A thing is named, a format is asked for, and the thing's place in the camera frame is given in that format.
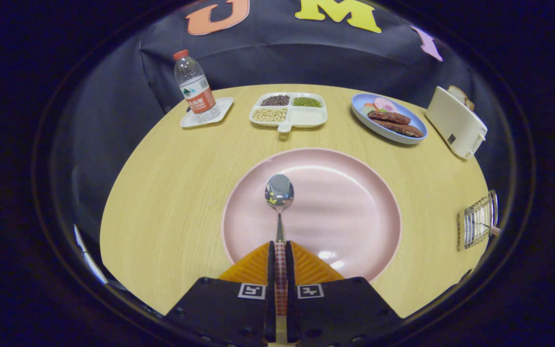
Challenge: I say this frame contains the spoon with red checked handle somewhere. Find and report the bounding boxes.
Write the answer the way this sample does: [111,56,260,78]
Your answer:
[264,173,295,319]

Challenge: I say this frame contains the blue plate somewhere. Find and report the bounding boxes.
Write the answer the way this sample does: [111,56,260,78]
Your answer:
[351,93,428,145]

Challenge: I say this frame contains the brown meat strip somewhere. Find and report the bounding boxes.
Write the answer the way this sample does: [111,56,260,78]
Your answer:
[373,120,424,138]
[368,110,411,125]

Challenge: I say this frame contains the pale soybeans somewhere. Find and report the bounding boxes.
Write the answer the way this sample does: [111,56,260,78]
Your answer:
[252,108,288,122]

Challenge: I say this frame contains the clear water bottle red label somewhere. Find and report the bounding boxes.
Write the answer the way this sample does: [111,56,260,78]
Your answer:
[173,49,221,123]

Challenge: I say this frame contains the pink plate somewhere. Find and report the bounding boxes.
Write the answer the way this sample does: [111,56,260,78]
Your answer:
[222,148,402,282]

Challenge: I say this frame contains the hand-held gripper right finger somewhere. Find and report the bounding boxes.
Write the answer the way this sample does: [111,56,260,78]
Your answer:
[285,240,403,347]

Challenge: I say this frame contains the white square coaster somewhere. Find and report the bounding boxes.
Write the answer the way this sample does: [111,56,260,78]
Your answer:
[180,97,234,128]

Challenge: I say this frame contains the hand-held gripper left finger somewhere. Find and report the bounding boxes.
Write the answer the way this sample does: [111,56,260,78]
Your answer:
[164,241,278,347]

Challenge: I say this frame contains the white divided tray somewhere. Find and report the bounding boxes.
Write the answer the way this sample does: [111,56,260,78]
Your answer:
[250,92,328,133]

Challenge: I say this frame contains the metal wire basket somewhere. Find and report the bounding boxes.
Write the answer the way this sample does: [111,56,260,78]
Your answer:
[457,190,500,252]

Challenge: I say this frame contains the white toaster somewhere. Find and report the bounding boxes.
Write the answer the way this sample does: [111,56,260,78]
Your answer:
[425,86,488,160]

